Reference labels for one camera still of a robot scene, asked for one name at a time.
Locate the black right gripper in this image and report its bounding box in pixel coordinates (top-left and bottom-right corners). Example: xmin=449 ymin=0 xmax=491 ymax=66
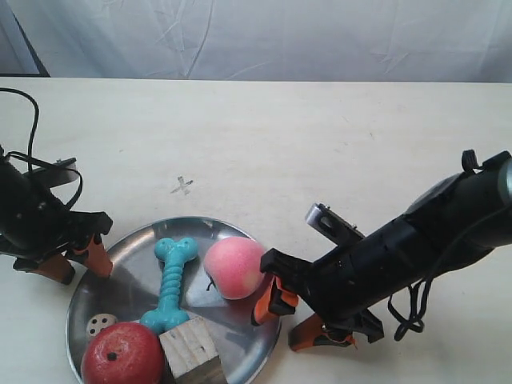
xmin=250 ymin=218 xmax=409 ymax=353

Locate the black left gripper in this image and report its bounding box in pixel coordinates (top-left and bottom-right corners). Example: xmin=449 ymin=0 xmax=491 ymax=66
xmin=1 ymin=151 xmax=113 ymax=285

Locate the round silver metal plate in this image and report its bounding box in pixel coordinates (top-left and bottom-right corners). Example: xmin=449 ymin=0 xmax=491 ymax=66
xmin=66 ymin=217 xmax=281 ymax=383

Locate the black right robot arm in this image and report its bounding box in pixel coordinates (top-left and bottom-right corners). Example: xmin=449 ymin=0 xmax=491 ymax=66
xmin=251 ymin=150 xmax=511 ymax=351

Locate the small wooden die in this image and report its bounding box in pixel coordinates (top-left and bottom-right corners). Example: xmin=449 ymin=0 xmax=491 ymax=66
xmin=86 ymin=313 xmax=118 ymax=343

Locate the pink toy peach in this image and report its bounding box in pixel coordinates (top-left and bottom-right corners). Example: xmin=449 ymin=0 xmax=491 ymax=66
xmin=203 ymin=237 xmax=265 ymax=300

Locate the red toy orange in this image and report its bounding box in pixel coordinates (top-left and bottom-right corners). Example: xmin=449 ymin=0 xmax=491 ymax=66
xmin=81 ymin=322 xmax=165 ymax=384

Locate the light wooden cube block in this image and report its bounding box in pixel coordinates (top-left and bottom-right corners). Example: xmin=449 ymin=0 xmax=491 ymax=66
xmin=159 ymin=317 xmax=228 ymax=384

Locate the turquoise rubber bone toy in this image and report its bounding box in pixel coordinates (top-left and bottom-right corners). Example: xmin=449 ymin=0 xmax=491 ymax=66
xmin=139 ymin=238 xmax=198 ymax=336

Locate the white backdrop cloth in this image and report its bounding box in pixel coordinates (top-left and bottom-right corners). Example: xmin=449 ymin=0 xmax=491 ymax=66
xmin=1 ymin=1 xmax=511 ymax=82

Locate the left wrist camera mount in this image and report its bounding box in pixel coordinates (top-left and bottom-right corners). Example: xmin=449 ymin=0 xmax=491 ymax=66
xmin=23 ymin=158 xmax=79 ymax=189

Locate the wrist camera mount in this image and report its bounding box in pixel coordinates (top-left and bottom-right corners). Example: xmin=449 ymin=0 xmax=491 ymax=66
xmin=306 ymin=203 xmax=365 ymax=247
xmin=23 ymin=158 xmax=79 ymax=189

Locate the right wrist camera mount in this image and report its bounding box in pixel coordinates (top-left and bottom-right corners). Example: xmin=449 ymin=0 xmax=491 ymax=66
xmin=306 ymin=203 xmax=365 ymax=247

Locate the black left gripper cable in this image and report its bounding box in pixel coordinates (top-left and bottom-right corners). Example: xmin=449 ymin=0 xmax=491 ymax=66
xmin=0 ymin=87 xmax=84 ymax=211

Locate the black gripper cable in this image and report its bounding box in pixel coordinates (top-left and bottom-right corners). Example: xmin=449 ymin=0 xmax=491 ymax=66
xmin=0 ymin=87 xmax=84 ymax=211
xmin=386 ymin=203 xmax=512 ymax=342

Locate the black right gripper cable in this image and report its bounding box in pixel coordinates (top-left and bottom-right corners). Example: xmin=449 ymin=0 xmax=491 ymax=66
xmin=386 ymin=203 xmax=512 ymax=342

